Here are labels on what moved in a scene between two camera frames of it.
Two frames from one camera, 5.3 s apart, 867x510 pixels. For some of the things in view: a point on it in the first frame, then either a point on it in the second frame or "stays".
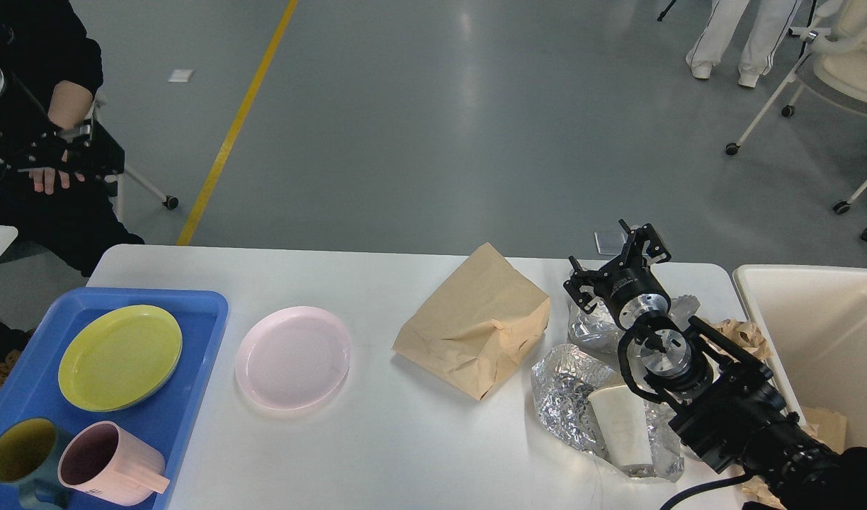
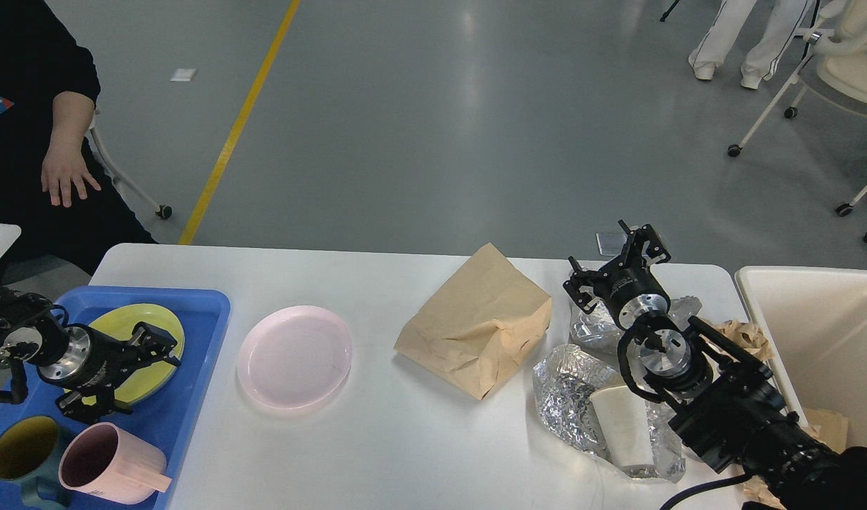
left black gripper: x=13 y=121 → x=79 y=360
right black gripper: x=632 y=288 stays
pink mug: x=102 y=462 stays
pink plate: x=294 y=359 stays
